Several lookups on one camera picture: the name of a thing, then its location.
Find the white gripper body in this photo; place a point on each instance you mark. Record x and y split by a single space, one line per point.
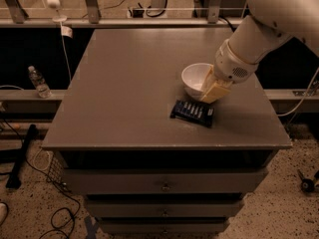
229 65

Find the blue rxbar blueberry wrapper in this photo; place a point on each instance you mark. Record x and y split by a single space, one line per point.
195 112

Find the black caster wheel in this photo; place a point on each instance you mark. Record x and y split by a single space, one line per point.
309 185

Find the metal railing frame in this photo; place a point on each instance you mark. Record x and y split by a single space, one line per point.
212 10

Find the bottom grey drawer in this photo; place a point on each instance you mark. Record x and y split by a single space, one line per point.
163 226

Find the white ceramic bowl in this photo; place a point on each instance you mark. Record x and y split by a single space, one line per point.
193 77

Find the black power strip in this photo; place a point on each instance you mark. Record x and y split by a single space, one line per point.
135 12

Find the clear plastic water bottle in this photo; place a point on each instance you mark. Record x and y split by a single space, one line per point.
39 83

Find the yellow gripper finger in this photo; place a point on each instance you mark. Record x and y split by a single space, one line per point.
208 80
217 90

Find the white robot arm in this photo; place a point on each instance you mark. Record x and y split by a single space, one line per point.
269 25

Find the grey drawer cabinet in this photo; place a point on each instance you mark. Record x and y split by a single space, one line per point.
115 115

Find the white webcam on stand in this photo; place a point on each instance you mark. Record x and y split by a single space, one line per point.
56 5

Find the grey drawer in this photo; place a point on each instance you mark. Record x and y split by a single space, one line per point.
166 208
103 182
163 226

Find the middle grey drawer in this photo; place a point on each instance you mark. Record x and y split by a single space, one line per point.
166 208

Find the black metal stand leg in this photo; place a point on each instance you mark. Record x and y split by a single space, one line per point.
13 180

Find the top grey drawer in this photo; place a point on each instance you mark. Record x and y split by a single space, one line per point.
103 182

